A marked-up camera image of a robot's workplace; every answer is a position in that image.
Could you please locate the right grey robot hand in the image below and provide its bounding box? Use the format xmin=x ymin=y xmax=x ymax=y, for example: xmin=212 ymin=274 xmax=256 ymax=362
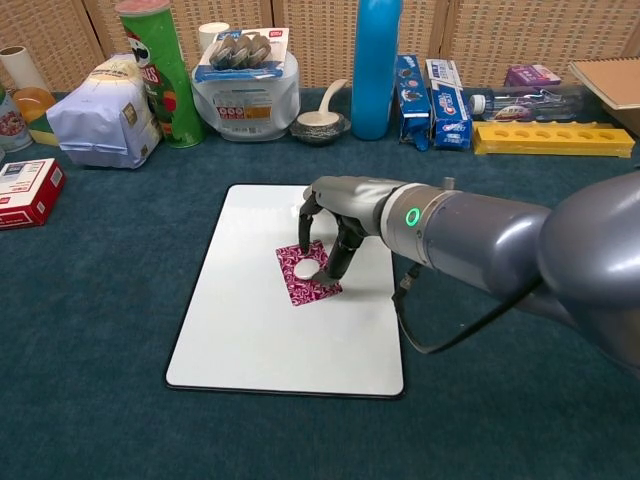
xmin=297 ymin=175 xmax=401 ymax=290

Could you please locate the magenta patterned card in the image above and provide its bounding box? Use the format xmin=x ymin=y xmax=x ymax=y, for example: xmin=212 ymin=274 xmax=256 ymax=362
xmin=274 ymin=240 xmax=344 ymax=307

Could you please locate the white rectangular board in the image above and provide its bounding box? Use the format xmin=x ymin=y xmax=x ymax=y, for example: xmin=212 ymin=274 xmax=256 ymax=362
xmin=165 ymin=184 xmax=405 ymax=400

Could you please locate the dark patterned bowl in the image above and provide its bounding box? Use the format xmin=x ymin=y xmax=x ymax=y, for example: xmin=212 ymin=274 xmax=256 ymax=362
xmin=289 ymin=113 xmax=352 ymax=147

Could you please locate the cream plastic spoon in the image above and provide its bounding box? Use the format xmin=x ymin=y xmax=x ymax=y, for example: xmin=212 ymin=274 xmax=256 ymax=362
xmin=297 ymin=78 xmax=350 ymax=126

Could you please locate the blue Oreo box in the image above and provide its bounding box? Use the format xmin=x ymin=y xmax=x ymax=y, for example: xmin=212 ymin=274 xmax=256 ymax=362
xmin=396 ymin=53 xmax=432 ymax=152

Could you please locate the blue plastic bottle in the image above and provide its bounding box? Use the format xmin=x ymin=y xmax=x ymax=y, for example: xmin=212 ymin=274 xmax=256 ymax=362
xmin=350 ymin=0 xmax=404 ymax=141

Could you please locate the Crest toothpaste box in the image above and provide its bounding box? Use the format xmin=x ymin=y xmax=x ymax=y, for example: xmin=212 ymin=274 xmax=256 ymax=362
xmin=425 ymin=58 xmax=475 ymax=150

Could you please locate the clear plastic storage container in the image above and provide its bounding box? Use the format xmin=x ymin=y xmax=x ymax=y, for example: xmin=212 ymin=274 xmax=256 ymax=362
xmin=191 ymin=52 xmax=301 ymax=143

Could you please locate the woven folding screen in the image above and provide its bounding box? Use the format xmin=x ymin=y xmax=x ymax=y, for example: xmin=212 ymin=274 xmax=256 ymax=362
xmin=0 ymin=0 xmax=640 ymax=94

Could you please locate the blister pack of clips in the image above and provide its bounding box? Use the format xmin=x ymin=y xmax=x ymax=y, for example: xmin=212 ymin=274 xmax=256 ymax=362
xmin=193 ymin=27 xmax=292 ymax=83

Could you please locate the clear water bottle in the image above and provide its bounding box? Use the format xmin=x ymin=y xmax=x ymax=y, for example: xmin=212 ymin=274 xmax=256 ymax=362
xmin=468 ymin=84 xmax=594 ymax=123

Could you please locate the yellow holed tray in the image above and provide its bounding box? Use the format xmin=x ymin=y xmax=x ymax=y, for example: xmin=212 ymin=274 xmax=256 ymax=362
xmin=472 ymin=121 xmax=636 ymax=159

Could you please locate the green Pringles can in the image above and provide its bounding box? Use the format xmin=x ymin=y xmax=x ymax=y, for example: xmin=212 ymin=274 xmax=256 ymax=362
xmin=115 ymin=0 xmax=206 ymax=150

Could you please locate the purple small box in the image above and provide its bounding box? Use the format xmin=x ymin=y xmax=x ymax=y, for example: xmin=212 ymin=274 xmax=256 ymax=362
xmin=503 ymin=63 xmax=564 ymax=90

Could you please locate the white paper cup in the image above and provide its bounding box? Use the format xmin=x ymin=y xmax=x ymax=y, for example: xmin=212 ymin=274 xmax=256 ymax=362
xmin=198 ymin=22 xmax=231 ymax=56

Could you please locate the lavender paper bag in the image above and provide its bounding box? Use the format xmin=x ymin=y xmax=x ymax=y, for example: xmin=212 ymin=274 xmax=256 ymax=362
xmin=45 ymin=53 xmax=162 ymax=170

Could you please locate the brown spiral notebook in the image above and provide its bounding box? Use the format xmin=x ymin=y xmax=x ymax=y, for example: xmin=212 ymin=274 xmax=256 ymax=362
xmin=567 ymin=55 xmax=640 ymax=111

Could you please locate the yellow green sponge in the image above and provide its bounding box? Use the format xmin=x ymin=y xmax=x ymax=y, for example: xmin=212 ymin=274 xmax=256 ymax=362
xmin=27 ymin=117 xmax=64 ymax=147

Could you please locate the red and white box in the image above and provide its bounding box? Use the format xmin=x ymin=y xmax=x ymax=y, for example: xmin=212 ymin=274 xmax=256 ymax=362
xmin=0 ymin=158 xmax=68 ymax=231

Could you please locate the white bottle green label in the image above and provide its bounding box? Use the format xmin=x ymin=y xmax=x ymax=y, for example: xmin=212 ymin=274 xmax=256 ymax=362
xmin=0 ymin=82 xmax=34 ymax=154

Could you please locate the white cardboard tube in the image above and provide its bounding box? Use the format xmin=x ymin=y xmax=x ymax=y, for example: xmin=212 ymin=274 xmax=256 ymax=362
xmin=0 ymin=45 xmax=51 ymax=94

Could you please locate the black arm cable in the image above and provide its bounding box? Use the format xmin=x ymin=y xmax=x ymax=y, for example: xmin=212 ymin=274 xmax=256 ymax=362
xmin=391 ymin=264 xmax=546 ymax=355

